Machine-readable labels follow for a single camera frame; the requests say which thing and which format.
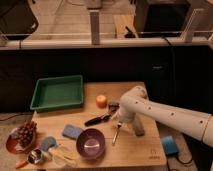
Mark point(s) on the bunch of dark grapes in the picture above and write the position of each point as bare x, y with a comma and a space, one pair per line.
26, 133

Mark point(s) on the orange fruit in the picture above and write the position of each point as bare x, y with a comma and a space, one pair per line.
101, 101

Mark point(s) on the black chair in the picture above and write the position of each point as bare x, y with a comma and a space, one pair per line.
17, 20

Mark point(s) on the black cabinet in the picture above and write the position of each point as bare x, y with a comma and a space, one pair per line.
160, 15

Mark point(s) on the yellow plastic banana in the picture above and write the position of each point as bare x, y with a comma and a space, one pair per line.
65, 155

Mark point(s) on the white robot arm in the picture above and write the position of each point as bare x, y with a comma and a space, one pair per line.
198, 125

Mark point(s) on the blue cloth toy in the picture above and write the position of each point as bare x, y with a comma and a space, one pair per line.
48, 143

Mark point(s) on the blue sponge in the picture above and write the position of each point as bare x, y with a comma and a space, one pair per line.
71, 131

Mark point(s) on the metal frame railing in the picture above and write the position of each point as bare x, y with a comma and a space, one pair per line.
95, 40

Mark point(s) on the green plastic tray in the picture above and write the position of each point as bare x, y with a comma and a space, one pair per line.
57, 93

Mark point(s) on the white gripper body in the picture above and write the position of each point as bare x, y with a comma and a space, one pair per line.
125, 116

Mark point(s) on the purple bowl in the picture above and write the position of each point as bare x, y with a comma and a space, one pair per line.
90, 144

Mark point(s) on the silver measuring cup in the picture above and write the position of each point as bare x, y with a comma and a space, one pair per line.
36, 157

